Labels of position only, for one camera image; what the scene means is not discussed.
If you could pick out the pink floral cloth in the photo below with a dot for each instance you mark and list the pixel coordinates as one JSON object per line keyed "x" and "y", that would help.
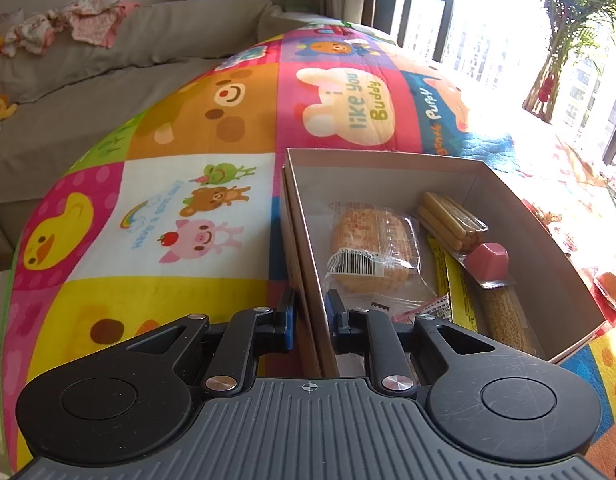
{"x": 93, "y": 22}

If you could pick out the red lid jelly cup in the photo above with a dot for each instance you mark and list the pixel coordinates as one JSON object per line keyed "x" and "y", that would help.
{"x": 603, "y": 291}

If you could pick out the red cartoon snack bag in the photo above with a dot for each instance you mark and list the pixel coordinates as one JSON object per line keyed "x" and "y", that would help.
{"x": 438, "y": 308}

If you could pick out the grey bed pillow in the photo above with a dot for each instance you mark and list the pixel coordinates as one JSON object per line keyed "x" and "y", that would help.
{"x": 151, "y": 35}

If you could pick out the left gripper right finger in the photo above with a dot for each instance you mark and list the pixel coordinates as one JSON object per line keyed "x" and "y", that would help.
{"x": 390, "y": 350}

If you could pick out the potted palm plant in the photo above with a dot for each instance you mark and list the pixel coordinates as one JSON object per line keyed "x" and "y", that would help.
{"x": 574, "y": 26}

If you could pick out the yellow cake packet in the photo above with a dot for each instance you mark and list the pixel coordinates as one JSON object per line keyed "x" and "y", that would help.
{"x": 552, "y": 224}

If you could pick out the bread bun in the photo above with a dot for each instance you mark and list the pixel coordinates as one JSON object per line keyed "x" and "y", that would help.
{"x": 375, "y": 260}

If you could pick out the colourful cartoon play mat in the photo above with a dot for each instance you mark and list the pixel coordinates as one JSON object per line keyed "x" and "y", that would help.
{"x": 144, "y": 250}

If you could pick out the biscuit sticks with pink dip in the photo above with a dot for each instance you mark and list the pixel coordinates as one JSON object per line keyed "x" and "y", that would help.
{"x": 463, "y": 235}

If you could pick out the sesame seed bar packet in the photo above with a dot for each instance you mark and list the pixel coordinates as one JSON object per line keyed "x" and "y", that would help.
{"x": 506, "y": 320}

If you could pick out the pink cardboard box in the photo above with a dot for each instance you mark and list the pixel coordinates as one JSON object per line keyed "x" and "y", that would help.
{"x": 559, "y": 307}

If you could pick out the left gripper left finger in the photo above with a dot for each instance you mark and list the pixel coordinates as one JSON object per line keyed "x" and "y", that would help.
{"x": 249, "y": 335}

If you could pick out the yellow snack bar packet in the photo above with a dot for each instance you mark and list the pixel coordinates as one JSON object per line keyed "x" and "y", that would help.
{"x": 450, "y": 279}

